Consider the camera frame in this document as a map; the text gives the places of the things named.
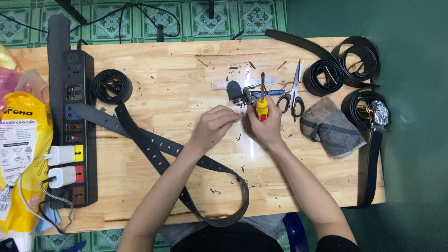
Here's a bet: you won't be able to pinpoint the scattered black leather scraps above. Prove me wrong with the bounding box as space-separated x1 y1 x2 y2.
136 58 295 196

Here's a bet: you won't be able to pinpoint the clear plastic ruler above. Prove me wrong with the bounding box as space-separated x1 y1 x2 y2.
211 78 276 91

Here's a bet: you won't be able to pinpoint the person's right hand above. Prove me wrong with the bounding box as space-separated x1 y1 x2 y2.
245 96 286 150

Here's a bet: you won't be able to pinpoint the yellow tissue packet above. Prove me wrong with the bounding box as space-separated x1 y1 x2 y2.
0 91 54 252

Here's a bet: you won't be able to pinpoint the light blue cloth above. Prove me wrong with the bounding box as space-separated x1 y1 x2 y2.
34 209 62 234

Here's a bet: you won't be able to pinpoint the black belt silver buckle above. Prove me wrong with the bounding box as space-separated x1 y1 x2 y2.
340 87 390 209

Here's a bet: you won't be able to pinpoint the person's black shirt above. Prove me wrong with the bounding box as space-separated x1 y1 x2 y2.
171 222 362 252

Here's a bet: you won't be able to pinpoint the large coiled black belt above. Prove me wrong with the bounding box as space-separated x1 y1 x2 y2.
331 35 381 88

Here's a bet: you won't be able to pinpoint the long perforated black belt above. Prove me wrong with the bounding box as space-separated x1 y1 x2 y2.
73 101 250 228

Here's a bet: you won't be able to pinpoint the grey striped cloth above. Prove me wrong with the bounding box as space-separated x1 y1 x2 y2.
300 97 367 160

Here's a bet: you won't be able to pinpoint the small coiled black belt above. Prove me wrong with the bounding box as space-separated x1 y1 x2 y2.
92 69 133 105

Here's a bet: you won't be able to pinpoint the yellow red handled screwdriver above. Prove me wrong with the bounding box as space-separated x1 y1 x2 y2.
255 72 269 122

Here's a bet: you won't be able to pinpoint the person's left hand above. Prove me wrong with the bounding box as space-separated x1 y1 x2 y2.
188 105 243 153

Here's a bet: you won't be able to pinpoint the braided grey charging cable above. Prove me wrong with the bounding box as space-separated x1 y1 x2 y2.
37 176 75 235

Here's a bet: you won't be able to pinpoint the black belt end piece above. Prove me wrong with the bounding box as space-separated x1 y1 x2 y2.
226 80 245 103

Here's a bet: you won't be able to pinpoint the pink plastic bag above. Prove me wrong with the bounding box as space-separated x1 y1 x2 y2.
0 42 50 105

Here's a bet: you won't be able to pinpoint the thin black cable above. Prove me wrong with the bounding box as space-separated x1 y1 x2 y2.
0 12 49 34

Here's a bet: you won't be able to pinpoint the white charger plug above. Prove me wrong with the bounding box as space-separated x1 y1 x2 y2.
48 166 77 189
47 145 76 166

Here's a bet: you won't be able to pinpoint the flat black strap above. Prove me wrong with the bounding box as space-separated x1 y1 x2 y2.
46 14 71 147

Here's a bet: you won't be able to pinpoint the black power cable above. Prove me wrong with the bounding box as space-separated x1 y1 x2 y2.
69 3 182 50

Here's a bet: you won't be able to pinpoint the blue plastic chair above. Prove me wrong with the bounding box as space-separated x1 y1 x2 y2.
282 212 309 252

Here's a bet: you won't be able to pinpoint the white charging cable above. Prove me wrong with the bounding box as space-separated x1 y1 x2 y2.
17 153 54 225

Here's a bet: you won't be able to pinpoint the coiled black belt long tail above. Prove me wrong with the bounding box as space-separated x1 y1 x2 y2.
264 29 345 97

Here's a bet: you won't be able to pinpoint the person's grey trousers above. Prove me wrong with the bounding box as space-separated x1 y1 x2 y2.
158 213 287 247

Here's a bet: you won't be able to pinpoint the blue handled hole punch pliers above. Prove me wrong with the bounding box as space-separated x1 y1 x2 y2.
241 84 285 105

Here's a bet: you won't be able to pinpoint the black power strip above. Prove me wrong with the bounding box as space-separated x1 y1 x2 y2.
60 49 99 209

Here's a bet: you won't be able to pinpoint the black handled scissors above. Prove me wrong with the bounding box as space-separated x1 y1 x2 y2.
276 59 305 118

